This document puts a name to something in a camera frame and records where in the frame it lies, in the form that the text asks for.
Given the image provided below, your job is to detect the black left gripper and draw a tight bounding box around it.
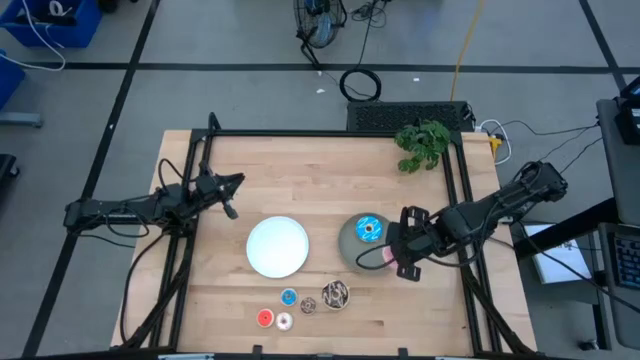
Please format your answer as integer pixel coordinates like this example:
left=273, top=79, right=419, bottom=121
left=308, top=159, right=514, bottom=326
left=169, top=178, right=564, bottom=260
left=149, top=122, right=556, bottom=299
left=195, top=160, right=246, bottom=221

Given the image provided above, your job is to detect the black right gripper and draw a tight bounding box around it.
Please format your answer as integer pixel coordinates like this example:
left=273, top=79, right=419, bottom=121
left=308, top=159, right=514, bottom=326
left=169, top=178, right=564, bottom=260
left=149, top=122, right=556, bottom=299
left=387, top=205, right=451, bottom=282

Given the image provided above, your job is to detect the long black cable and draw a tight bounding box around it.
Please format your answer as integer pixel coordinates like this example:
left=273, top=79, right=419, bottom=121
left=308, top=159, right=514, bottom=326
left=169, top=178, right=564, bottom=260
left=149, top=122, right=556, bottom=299
left=519, top=224, right=640, bottom=316

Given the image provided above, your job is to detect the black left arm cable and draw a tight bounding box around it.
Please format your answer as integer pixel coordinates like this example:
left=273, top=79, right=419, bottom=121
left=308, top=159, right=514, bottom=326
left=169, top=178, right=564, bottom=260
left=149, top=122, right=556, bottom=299
left=104, top=214, right=151, bottom=240

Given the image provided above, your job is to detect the black computer case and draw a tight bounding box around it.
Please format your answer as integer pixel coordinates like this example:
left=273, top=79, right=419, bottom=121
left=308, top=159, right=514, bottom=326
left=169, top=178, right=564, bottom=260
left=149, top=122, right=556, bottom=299
left=346, top=100, right=475, bottom=134

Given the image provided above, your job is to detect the grey-green round plate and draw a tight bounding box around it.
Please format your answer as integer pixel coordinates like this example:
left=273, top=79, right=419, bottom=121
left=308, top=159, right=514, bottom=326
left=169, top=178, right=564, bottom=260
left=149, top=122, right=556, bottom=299
left=338, top=212, right=401, bottom=274

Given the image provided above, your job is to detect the black floor fan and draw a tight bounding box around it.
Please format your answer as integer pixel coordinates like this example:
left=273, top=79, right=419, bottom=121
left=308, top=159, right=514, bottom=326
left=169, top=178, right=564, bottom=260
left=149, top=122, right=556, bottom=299
left=292, top=0, right=348, bottom=71

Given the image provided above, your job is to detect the large blue frosted donut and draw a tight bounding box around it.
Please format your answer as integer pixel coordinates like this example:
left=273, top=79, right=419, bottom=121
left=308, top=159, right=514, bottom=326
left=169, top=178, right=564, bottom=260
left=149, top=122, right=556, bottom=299
left=355, top=215, right=384, bottom=244

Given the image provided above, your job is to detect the thin black floor cable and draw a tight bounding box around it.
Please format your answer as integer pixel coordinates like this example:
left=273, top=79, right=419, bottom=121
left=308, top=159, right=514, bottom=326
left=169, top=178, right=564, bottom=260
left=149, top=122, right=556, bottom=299
left=487, top=118, right=601, bottom=139
left=537, top=135, right=605, bottom=192

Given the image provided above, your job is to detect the white power cable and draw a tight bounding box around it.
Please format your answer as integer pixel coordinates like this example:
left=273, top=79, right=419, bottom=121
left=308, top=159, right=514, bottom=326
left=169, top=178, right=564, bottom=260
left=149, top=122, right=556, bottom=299
left=479, top=118, right=514, bottom=166

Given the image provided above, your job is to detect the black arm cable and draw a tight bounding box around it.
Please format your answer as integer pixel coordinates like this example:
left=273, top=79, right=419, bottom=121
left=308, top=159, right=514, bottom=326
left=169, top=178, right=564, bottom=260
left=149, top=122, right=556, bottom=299
left=355, top=242, right=401, bottom=272
left=104, top=214, right=151, bottom=240

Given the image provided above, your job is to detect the blue plastic bin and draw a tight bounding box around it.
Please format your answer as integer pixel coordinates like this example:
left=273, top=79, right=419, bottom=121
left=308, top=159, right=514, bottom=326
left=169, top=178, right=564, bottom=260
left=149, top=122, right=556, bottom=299
left=0, top=48, right=26, bottom=112
left=0, top=0, right=104, bottom=50

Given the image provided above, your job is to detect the white paper sheet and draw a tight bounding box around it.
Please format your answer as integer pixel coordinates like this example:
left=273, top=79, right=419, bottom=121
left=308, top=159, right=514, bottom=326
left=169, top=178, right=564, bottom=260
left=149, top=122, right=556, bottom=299
left=523, top=223, right=600, bottom=285

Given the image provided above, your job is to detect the large chocolate frosted donut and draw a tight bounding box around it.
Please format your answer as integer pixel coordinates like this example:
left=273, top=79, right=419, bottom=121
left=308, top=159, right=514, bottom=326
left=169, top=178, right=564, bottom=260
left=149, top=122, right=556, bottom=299
left=321, top=280, right=351, bottom=312

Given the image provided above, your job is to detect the black metal beam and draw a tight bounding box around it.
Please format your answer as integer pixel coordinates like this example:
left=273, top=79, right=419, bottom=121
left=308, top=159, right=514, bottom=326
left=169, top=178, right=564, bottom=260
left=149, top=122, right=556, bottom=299
left=512, top=197, right=619, bottom=259

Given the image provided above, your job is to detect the green potted plant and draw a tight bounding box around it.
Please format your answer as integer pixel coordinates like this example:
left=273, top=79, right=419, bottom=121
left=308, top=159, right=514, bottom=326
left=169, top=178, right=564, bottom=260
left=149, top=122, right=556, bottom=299
left=393, top=118, right=452, bottom=175

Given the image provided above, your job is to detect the grey desk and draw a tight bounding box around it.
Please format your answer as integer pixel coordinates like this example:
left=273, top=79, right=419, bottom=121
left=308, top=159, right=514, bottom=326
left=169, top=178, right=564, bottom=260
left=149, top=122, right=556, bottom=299
left=595, top=97, right=640, bottom=351

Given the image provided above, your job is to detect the black left base cable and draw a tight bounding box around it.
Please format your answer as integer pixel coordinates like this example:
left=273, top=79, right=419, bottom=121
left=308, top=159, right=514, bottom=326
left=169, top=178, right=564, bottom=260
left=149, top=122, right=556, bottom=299
left=119, top=232, right=171, bottom=346

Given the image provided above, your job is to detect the black keyboard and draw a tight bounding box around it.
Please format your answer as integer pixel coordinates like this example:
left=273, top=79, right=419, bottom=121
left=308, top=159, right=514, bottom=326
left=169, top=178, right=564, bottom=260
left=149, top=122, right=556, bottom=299
left=612, top=232, right=640, bottom=291

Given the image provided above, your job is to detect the black aluminium rig frame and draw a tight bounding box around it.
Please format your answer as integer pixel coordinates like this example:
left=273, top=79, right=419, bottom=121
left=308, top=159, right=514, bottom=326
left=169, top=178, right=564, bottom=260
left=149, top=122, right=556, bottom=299
left=109, top=111, right=539, bottom=360

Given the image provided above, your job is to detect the white round plate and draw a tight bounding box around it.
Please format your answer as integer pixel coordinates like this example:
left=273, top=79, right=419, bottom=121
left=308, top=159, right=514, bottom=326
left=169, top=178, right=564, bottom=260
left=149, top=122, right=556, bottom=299
left=245, top=215, right=310, bottom=280

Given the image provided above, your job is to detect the yellow hanging cable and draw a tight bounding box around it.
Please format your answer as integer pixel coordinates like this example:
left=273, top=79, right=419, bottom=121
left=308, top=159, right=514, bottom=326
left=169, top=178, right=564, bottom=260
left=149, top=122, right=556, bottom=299
left=449, top=0, right=486, bottom=103

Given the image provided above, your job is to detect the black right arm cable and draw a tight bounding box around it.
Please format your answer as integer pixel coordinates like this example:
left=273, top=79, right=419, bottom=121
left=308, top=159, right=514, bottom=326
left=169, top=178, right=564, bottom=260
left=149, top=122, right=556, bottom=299
left=355, top=242, right=401, bottom=272

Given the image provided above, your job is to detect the black chair base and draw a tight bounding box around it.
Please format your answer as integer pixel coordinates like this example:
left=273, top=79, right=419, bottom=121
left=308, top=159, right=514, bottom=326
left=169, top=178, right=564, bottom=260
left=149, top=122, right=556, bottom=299
left=0, top=153, right=21, bottom=194

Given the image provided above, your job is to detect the coiled black cable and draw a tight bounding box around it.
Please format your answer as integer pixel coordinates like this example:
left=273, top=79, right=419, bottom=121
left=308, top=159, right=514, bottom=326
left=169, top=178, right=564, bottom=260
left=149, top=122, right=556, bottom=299
left=339, top=68, right=383, bottom=103

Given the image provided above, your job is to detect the black fan power cable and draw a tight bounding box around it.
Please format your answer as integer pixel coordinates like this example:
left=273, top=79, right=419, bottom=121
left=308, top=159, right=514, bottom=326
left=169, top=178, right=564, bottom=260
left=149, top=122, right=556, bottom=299
left=349, top=0, right=389, bottom=71

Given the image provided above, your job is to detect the black electronic device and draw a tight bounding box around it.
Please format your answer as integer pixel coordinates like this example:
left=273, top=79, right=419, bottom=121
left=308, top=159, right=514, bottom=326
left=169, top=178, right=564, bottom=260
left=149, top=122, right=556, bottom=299
left=614, top=74, right=640, bottom=146

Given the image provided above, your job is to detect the grey metal foot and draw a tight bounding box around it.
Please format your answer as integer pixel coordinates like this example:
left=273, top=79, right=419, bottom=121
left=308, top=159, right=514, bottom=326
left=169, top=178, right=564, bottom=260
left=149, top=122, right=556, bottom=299
left=0, top=112, right=44, bottom=129

